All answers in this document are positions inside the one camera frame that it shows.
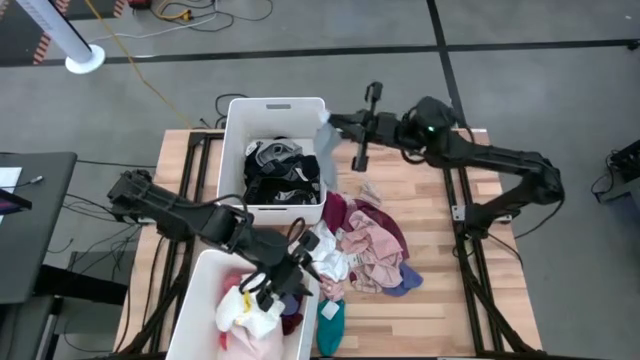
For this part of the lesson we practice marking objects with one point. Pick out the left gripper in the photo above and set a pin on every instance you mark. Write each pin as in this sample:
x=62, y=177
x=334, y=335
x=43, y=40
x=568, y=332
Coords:
x=287, y=270

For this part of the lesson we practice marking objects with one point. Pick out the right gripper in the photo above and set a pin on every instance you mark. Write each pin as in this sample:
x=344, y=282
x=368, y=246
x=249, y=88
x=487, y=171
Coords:
x=385, y=129

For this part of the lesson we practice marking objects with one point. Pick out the blue sock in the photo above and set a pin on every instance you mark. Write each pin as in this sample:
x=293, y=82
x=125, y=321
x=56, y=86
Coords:
x=290, y=305
x=409, y=280

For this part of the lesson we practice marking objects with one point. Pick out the grey socks with white tag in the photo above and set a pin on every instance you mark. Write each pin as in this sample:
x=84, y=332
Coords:
x=327, y=150

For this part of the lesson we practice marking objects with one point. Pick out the small maroon garment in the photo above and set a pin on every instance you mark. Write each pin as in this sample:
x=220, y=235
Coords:
x=291, y=325

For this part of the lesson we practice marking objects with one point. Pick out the dusty pink garment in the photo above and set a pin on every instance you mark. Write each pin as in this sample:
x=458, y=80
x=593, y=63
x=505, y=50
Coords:
x=231, y=282

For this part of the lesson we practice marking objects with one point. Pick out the long white garment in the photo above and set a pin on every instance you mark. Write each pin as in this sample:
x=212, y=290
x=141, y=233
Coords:
x=235, y=310

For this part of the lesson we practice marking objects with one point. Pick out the dark grey Puma briefs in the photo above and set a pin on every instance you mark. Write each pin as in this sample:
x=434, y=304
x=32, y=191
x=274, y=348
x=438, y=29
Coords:
x=300, y=196

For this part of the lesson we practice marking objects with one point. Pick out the light grey garment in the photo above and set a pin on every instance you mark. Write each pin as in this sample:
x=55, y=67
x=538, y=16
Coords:
x=272, y=150

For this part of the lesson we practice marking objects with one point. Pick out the black garment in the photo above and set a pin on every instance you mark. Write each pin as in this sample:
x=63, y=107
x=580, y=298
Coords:
x=282, y=177

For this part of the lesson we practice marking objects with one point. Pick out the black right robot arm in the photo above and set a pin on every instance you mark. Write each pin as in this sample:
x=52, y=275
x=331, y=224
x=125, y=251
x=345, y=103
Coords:
x=500, y=157

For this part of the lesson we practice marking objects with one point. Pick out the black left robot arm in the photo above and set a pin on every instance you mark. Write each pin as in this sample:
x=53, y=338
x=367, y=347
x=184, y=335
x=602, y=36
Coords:
x=175, y=215

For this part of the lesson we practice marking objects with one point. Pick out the teal sock with white tag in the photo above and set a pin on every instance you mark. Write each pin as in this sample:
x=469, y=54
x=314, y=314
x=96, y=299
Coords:
x=330, y=335

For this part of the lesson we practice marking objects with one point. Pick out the small beige mesh sock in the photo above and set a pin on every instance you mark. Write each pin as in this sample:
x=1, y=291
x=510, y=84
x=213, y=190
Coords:
x=370, y=194

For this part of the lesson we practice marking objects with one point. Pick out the large maroon garment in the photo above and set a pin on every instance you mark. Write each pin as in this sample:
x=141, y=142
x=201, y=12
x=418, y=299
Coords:
x=334, y=210

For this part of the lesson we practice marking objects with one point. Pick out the white plastic storage bin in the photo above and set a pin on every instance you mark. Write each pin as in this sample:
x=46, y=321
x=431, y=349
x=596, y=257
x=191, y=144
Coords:
x=195, y=310
x=272, y=120

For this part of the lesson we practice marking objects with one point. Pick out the black desk base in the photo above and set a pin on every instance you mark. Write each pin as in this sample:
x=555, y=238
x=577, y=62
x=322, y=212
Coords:
x=80, y=285

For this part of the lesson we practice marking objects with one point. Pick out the red object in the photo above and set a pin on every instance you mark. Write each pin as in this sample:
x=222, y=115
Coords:
x=140, y=3

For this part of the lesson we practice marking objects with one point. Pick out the black desk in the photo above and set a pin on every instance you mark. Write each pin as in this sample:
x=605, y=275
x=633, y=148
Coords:
x=35, y=240

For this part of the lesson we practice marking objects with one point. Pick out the dark tablet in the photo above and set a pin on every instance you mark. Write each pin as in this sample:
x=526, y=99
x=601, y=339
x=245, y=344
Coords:
x=12, y=201

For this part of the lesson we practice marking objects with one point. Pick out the white tower fan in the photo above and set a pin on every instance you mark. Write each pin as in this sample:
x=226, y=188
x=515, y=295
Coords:
x=55, y=30

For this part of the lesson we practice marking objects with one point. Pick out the black mat with hazard stripes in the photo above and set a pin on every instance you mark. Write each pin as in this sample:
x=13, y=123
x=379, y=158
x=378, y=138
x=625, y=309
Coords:
x=17, y=35

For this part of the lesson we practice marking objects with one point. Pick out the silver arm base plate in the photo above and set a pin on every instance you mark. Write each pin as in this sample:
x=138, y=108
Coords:
x=458, y=212

